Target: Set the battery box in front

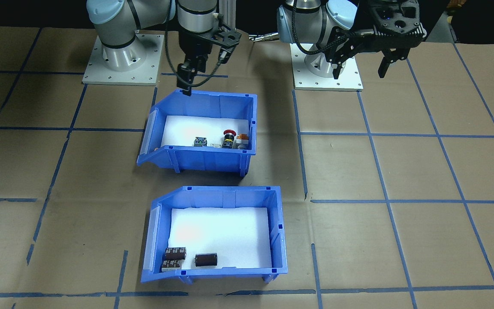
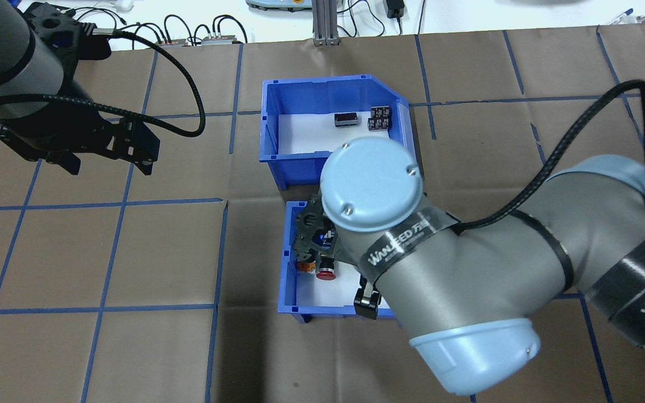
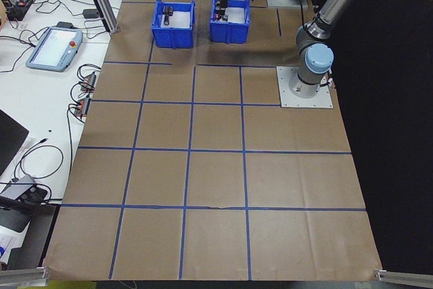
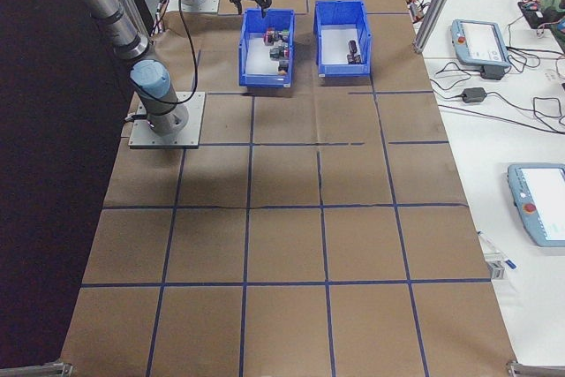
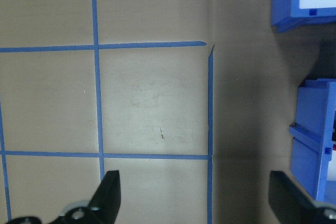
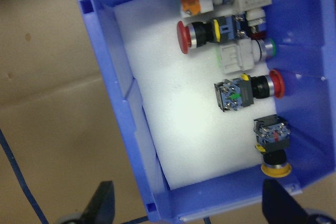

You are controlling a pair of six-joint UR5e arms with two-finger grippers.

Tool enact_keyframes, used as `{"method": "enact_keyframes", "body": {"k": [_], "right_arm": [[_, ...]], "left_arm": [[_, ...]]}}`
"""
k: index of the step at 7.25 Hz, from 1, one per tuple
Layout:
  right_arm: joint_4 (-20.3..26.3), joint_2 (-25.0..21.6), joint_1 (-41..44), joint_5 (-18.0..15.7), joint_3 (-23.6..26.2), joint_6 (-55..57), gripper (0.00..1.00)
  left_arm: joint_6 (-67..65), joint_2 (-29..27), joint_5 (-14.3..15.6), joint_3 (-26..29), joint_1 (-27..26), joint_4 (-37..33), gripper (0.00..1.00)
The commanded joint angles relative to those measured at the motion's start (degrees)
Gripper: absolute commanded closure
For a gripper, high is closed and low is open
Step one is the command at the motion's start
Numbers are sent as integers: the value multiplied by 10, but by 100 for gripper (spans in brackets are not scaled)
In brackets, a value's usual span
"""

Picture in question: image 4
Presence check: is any black electronics box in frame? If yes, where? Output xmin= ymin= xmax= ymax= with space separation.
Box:
xmin=517 ymin=0 xmax=545 ymax=28

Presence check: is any black frame cover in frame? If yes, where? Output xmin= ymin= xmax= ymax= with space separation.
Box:
xmin=0 ymin=0 xmax=142 ymax=372

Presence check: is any white spiral wrapped cable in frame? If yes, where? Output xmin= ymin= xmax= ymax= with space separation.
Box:
xmin=152 ymin=0 xmax=171 ymax=36

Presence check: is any grey metal frame bar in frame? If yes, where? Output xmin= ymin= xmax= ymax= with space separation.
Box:
xmin=116 ymin=0 xmax=147 ymax=38

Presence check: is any blue bin with capacitors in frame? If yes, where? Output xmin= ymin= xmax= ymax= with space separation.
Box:
xmin=313 ymin=0 xmax=372 ymax=78

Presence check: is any white foam bin liner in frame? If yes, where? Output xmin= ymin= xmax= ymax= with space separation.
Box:
xmin=320 ymin=27 xmax=363 ymax=65
xmin=245 ymin=36 xmax=283 ymax=76

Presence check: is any grey blue teach pendant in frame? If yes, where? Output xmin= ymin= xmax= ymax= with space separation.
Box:
xmin=449 ymin=19 xmax=513 ymax=72
xmin=506 ymin=162 xmax=565 ymax=248

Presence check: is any small grey box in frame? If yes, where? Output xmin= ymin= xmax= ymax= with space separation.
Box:
xmin=486 ymin=260 xmax=507 ymax=281

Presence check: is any aluminium profile post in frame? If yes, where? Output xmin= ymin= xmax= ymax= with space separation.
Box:
xmin=412 ymin=0 xmax=469 ymax=55

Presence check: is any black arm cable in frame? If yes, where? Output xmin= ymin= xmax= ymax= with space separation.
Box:
xmin=149 ymin=0 xmax=214 ymax=107

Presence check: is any black power adapter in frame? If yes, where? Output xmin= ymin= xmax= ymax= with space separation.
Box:
xmin=480 ymin=65 xmax=507 ymax=82
xmin=461 ymin=87 xmax=489 ymax=103

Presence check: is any clear pen with blue cap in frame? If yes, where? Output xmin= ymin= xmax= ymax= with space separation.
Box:
xmin=478 ymin=230 xmax=516 ymax=269

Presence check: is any blue bin with push buttons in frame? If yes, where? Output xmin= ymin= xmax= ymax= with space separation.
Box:
xmin=237 ymin=8 xmax=296 ymax=89

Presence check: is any metal corner bracket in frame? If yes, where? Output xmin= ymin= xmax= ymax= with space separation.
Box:
xmin=0 ymin=361 xmax=74 ymax=377
xmin=505 ymin=359 xmax=565 ymax=377

